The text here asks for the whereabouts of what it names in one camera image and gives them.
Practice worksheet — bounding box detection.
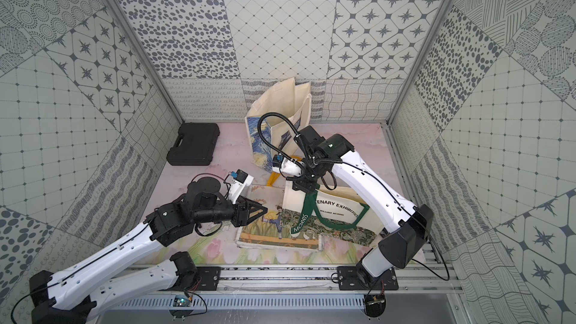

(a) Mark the right round circuit board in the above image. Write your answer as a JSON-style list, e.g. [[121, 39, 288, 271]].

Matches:
[[364, 294, 387, 318]]

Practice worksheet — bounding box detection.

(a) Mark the aluminium mounting rail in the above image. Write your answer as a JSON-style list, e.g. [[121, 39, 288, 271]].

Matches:
[[89, 262, 464, 296]]

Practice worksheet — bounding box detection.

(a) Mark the black plastic tool case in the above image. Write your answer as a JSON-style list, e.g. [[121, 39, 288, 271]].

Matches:
[[166, 122, 220, 166]]

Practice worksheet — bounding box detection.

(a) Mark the green-handled floral canvas bag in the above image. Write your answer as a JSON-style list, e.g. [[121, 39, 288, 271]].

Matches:
[[281, 183, 384, 246]]

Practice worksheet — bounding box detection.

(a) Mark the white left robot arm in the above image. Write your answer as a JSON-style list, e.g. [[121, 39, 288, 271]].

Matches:
[[28, 177, 268, 323]]

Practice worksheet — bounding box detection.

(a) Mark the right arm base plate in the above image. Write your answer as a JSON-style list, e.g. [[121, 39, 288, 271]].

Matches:
[[335, 265, 399, 291]]

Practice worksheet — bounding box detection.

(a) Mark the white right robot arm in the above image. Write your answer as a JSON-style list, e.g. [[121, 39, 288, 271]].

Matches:
[[292, 126, 434, 287]]

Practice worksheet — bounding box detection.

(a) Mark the black corrugated cable hose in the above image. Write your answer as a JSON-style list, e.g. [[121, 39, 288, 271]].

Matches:
[[257, 112, 316, 167]]

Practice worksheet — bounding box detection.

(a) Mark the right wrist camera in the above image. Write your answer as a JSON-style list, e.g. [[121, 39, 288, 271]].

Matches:
[[271, 154, 303, 178]]

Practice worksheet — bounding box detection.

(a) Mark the starry night canvas bag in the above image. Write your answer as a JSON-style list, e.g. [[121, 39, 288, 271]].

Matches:
[[242, 78, 312, 173]]

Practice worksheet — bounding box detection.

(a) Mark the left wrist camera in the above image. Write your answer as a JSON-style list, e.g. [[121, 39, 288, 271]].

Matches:
[[228, 169, 254, 204]]

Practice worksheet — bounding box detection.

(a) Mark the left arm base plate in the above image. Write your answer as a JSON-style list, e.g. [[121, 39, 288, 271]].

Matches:
[[163, 266, 222, 292]]

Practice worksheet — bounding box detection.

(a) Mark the yellow-handled cartoon canvas bag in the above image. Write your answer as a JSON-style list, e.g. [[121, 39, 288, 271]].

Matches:
[[236, 184, 323, 252]]

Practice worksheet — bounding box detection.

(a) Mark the left green circuit board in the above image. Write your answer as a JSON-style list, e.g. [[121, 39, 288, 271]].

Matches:
[[169, 295, 194, 320]]

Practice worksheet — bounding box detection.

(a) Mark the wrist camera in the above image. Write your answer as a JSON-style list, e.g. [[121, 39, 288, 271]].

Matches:
[[228, 169, 254, 204], [271, 154, 303, 178]]

